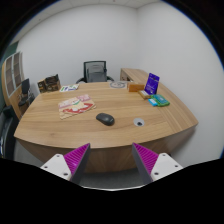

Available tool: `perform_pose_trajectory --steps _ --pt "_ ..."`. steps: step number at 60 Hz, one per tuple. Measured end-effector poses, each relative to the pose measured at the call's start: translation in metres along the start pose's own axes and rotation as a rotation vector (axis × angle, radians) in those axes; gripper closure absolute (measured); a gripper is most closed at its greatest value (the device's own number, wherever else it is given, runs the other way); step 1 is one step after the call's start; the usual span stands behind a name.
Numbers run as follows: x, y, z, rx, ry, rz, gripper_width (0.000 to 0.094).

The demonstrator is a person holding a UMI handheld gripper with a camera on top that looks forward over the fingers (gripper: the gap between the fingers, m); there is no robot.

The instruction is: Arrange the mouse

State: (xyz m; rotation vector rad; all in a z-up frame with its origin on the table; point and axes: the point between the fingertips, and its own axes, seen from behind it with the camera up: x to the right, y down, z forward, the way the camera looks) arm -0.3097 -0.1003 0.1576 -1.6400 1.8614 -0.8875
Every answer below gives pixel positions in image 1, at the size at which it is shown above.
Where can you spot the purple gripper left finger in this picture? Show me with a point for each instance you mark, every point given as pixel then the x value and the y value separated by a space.
pixel 70 166

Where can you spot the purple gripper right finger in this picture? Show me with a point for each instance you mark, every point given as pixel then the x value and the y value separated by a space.
pixel 153 166

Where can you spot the red patterned mouse pad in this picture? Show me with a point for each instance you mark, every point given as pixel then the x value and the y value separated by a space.
pixel 75 106

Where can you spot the black computer mouse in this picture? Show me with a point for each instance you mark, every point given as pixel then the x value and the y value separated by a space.
pixel 105 119

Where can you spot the wooden office desk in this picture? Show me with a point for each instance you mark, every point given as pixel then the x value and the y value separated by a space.
pixel 44 134

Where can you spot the green box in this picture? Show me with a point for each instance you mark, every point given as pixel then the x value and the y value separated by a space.
pixel 161 101

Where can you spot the small blue box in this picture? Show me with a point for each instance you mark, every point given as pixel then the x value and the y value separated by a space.
pixel 153 102

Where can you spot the white leaflet with colours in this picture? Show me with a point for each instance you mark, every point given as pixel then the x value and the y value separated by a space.
pixel 69 88

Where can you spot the black leather chair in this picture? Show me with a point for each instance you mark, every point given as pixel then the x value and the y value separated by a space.
pixel 8 124

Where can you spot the black chair at left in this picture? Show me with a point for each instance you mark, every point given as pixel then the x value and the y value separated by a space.
pixel 26 97

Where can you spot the brown wooden box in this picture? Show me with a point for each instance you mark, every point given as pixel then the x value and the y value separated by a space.
pixel 133 87

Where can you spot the dark wooden desk organizer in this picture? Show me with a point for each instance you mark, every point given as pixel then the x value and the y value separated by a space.
pixel 49 84

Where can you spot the round white coaster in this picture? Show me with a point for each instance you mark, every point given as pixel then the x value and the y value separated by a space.
pixel 118 85

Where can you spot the wooden side cabinet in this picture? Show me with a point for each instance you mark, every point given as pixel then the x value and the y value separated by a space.
pixel 135 75

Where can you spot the black mesh office chair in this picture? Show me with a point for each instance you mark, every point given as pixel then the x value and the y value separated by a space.
pixel 94 71

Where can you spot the wooden bookshelf with white doors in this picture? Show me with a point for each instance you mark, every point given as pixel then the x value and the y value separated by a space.
pixel 12 78

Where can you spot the desk cable grommet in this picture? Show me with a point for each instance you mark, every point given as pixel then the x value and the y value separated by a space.
pixel 139 122

